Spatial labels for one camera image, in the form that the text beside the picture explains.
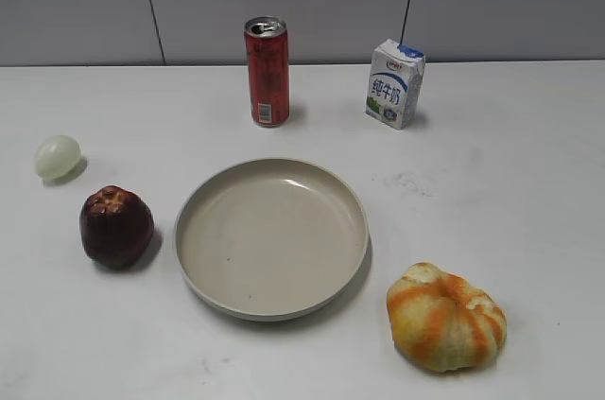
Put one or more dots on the dark red apple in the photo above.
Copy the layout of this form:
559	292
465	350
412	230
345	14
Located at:
115	227

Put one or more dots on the red soda can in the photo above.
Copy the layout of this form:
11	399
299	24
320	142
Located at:
266	42

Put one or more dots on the white milk carton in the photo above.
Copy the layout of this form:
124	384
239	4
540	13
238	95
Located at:
395	81

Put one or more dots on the beige round plate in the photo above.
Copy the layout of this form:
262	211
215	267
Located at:
271	240

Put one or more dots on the white onion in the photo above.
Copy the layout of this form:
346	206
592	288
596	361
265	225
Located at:
56	157

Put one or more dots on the orange striped pumpkin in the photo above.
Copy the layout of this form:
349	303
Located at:
441	322

